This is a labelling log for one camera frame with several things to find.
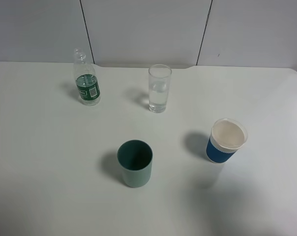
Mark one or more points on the clear bottle with green label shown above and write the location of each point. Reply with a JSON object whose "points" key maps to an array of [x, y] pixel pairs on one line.
{"points": [[85, 79]]}

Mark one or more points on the green plastic cup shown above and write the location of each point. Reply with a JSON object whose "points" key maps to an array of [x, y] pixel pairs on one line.
{"points": [[135, 158]]}

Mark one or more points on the white cup with blue sleeve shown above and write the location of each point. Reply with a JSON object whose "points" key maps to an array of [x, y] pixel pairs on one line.
{"points": [[226, 138]]}

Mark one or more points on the tall clear drinking glass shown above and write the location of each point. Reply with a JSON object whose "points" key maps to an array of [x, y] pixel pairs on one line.
{"points": [[159, 77]]}

